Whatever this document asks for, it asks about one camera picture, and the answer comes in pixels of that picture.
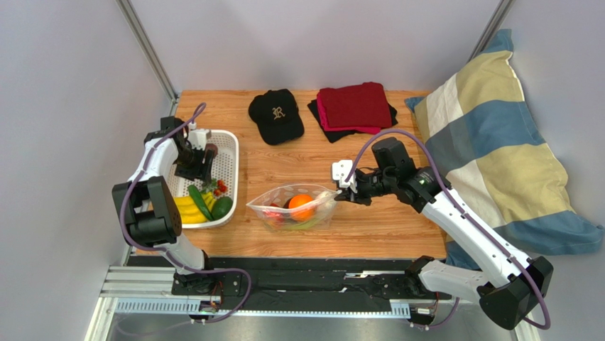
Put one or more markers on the green chili pepper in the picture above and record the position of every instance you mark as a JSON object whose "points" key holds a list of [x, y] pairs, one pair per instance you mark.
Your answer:
{"points": [[197, 198]]}

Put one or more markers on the green avocado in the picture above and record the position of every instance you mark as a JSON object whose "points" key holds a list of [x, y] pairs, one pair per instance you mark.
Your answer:
{"points": [[221, 208]]}

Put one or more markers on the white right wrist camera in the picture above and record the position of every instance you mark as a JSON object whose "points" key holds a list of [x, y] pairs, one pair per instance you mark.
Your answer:
{"points": [[340, 175]]}

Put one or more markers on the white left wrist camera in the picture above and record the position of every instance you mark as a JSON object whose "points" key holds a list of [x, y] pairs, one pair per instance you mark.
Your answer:
{"points": [[198, 137]]}

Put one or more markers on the yellow banana bunch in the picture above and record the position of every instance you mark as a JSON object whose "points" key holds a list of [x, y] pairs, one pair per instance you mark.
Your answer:
{"points": [[190, 212]]}

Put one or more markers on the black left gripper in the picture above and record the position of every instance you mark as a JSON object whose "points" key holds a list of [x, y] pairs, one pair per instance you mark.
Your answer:
{"points": [[199, 172]]}

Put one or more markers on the orange fruit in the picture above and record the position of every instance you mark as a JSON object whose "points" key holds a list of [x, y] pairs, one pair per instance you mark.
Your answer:
{"points": [[301, 208]]}

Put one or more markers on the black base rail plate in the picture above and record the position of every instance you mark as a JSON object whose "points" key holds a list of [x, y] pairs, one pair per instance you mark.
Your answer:
{"points": [[299, 284]]}

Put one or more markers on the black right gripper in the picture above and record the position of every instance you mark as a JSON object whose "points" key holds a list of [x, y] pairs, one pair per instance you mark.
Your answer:
{"points": [[364, 193]]}

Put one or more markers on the small dark purple fruit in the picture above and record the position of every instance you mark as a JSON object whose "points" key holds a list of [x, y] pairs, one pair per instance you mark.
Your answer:
{"points": [[211, 151]]}

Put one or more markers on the white perforated plastic basket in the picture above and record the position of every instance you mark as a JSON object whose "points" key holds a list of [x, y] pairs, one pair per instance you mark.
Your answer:
{"points": [[226, 168]]}

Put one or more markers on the black baseball cap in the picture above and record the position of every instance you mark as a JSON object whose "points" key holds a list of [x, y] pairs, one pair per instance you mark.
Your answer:
{"points": [[277, 117]]}

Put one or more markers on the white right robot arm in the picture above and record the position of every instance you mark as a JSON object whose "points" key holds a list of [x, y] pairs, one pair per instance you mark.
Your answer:
{"points": [[508, 284]]}

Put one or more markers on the dark red folded cloth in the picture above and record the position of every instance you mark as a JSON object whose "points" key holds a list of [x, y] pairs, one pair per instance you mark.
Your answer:
{"points": [[357, 105]]}

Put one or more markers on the black folded cloth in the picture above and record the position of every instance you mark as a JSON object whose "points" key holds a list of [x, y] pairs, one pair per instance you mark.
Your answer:
{"points": [[334, 136]]}

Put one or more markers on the red tomato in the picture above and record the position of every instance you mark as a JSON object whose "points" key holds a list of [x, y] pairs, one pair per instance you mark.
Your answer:
{"points": [[274, 219]]}

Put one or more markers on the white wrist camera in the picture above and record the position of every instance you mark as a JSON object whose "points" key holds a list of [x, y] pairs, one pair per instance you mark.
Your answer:
{"points": [[198, 137], [340, 175]]}

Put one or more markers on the clear polka dot zip bag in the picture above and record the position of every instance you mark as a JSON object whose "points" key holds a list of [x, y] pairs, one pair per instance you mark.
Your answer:
{"points": [[280, 195]]}

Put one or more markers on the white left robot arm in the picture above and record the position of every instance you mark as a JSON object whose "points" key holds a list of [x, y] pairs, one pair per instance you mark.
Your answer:
{"points": [[148, 215]]}

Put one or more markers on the blue yellow striped pillow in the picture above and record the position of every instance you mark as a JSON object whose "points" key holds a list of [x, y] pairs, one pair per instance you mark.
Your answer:
{"points": [[482, 137]]}

